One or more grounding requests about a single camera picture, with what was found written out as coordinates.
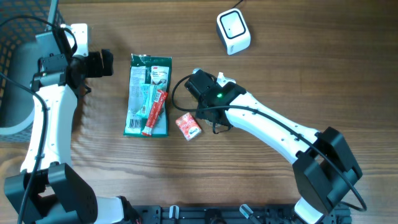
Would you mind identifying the red sachet stick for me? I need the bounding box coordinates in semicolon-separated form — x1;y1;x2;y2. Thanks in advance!
141;90;168;136

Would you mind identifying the green white gloves packet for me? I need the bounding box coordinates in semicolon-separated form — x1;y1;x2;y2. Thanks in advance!
123;55;172;137

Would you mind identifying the yellow liquid bottle silver cap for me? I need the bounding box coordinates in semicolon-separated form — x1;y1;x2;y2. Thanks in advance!
192;68;201;74

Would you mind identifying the green lid jar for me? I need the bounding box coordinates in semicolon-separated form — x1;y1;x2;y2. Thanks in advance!
205;120;231;129

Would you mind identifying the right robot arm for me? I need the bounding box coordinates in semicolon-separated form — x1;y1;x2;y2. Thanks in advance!
184;69;366;223

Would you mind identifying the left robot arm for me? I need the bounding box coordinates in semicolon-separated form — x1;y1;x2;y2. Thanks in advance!
4;49;142;223

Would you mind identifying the white barcode scanner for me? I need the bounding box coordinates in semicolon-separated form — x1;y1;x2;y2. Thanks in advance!
216;8;251;55

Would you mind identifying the grey plastic mesh basket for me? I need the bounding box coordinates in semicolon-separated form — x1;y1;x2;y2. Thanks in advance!
1;0;65;142

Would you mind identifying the black right camera cable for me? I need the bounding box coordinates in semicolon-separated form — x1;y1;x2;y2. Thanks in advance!
171;73;368;212

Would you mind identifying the black camera cable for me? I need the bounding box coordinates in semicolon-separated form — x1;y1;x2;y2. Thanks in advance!
0;14;78;224
171;73;368;212

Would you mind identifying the black left camera cable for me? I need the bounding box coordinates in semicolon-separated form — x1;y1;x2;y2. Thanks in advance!
0;14;78;224

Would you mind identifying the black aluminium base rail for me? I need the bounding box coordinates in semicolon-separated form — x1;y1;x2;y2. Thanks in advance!
133;203;352;224

